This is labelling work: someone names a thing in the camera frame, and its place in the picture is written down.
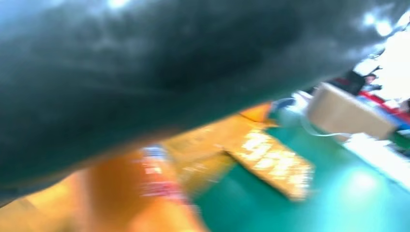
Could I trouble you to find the yellow taped sheet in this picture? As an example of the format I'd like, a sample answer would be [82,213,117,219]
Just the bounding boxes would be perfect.
[160,102,316,203]

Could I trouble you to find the white cable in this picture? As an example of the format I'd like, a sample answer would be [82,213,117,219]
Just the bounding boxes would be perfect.
[298,109,353,138]

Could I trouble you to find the cardboard box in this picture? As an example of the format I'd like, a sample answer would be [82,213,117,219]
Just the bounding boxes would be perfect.
[306,82,398,142]

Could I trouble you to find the green table board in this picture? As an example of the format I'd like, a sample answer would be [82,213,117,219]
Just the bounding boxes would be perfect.
[195,105,410,232]

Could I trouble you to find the orange detergent bottle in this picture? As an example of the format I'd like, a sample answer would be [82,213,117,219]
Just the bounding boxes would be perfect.
[0,144,209,232]

